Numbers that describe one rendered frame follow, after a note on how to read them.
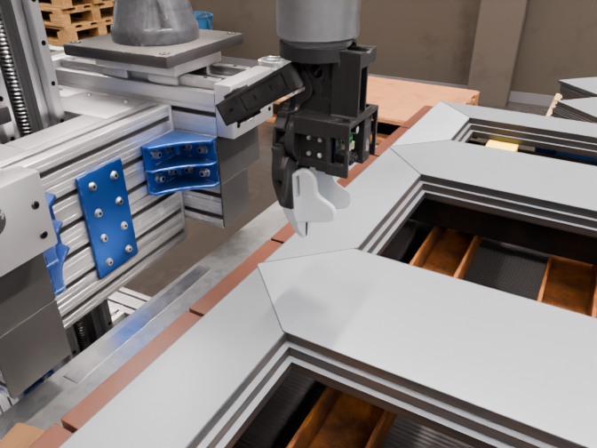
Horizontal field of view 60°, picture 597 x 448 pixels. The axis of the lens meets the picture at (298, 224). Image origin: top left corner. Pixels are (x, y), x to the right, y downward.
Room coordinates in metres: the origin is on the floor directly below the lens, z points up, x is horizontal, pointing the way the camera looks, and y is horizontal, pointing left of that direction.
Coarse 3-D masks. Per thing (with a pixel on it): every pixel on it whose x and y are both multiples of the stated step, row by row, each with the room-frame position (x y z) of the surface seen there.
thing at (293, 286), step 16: (304, 256) 0.55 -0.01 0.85; (320, 256) 0.55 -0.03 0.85; (336, 256) 0.55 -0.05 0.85; (288, 272) 0.51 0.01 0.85; (304, 272) 0.51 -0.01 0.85; (320, 272) 0.51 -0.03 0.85; (272, 288) 0.48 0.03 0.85; (288, 288) 0.48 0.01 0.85; (304, 288) 0.48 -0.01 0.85; (320, 288) 0.48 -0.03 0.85; (272, 304) 0.45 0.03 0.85; (288, 304) 0.45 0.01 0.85; (304, 304) 0.45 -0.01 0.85; (288, 320) 0.43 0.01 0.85
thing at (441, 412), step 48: (528, 144) 1.02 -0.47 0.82; (576, 144) 0.98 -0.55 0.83; (432, 192) 0.78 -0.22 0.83; (480, 192) 0.75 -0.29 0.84; (384, 240) 0.63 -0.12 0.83; (288, 336) 0.41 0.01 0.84; (336, 384) 0.37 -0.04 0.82; (384, 384) 0.35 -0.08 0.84; (240, 432) 0.31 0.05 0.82; (480, 432) 0.31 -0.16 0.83; (528, 432) 0.29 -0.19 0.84
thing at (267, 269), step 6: (258, 264) 0.53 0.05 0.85; (264, 264) 0.53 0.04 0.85; (270, 264) 0.53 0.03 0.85; (276, 264) 0.53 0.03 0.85; (282, 264) 0.53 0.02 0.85; (264, 270) 0.52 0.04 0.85; (270, 270) 0.52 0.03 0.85; (276, 270) 0.52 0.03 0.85; (264, 276) 0.50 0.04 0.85; (270, 276) 0.50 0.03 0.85; (264, 282) 0.49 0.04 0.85
